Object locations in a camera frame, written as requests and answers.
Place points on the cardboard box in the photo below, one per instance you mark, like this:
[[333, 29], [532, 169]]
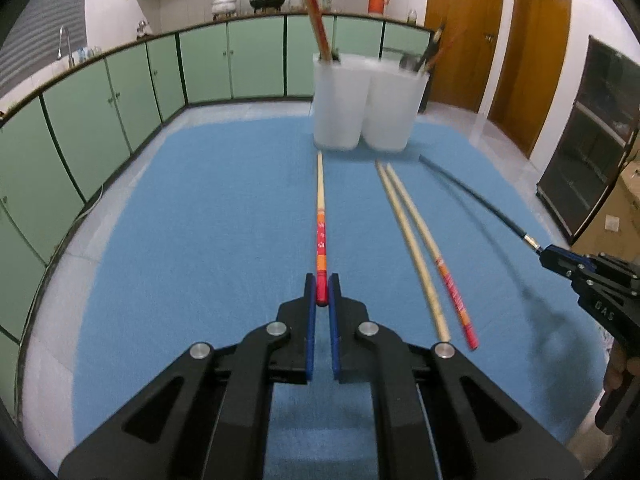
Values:
[[614, 230]]

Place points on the right hand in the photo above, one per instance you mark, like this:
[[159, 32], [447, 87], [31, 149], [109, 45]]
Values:
[[618, 365]]

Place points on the black chopstick silver band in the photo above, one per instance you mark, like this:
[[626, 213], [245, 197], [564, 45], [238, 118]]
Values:
[[432, 47]]

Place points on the white double utensil holder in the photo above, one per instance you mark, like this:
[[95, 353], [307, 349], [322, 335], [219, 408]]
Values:
[[359, 99]]

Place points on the left wooden door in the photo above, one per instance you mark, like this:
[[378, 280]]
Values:
[[460, 77]]

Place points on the red striped bamboo chopstick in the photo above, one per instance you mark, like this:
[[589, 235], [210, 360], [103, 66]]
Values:
[[315, 16]]

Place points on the red handled bamboo chopstick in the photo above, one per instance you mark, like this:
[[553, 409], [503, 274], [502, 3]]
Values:
[[445, 48], [428, 240]]

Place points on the window blind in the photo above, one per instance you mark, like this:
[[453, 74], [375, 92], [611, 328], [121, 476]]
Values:
[[33, 40]]

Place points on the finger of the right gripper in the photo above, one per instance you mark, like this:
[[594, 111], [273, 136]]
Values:
[[563, 261]]

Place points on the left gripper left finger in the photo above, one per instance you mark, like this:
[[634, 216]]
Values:
[[206, 415]]

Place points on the small kettle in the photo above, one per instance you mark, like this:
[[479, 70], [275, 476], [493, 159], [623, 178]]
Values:
[[141, 30]]

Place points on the kitchen faucet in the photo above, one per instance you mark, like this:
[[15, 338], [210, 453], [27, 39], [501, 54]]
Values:
[[64, 40]]

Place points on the blue table mat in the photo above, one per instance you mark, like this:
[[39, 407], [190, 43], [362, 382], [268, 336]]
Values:
[[221, 230]]

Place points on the black plastic spoon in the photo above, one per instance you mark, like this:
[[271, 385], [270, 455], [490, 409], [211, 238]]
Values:
[[410, 62]]

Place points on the black wok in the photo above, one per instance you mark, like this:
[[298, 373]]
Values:
[[267, 6]]

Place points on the white pot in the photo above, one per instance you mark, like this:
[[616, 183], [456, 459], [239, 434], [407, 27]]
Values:
[[224, 9]]

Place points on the red orange bamboo chopstick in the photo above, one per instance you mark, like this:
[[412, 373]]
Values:
[[322, 289]]

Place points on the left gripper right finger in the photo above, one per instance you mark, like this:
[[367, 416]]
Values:
[[436, 415]]

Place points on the plain bamboo chopstick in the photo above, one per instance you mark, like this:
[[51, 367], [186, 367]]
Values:
[[427, 285]]

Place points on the black glass cabinet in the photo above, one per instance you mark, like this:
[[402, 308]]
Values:
[[596, 139]]

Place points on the wooden door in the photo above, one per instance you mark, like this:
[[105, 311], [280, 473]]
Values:
[[460, 77], [531, 69]]

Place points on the right wooden door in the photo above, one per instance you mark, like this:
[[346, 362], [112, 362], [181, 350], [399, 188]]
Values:
[[531, 69]]

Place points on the green lower kitchen cabinets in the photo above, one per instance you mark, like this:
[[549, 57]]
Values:
[[64, 141]]

